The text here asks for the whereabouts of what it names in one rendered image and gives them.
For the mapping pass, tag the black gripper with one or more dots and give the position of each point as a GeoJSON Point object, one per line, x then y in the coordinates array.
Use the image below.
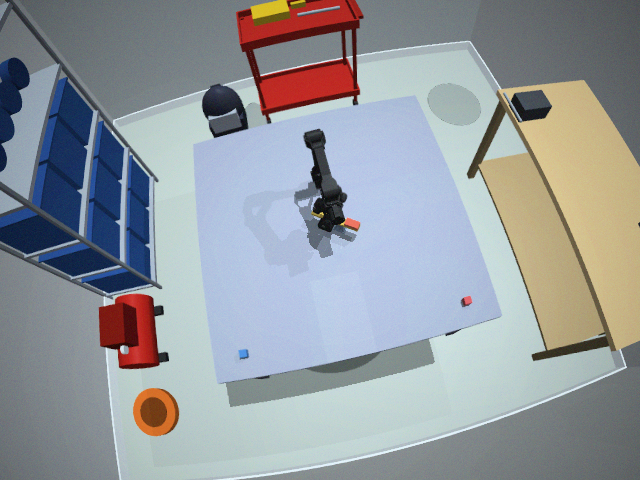
{"type": "Point", "coordinates": [325, 223]}

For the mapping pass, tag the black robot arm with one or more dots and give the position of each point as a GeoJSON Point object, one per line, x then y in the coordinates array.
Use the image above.
{"type": "Point", "coordinates": [321, 176]}

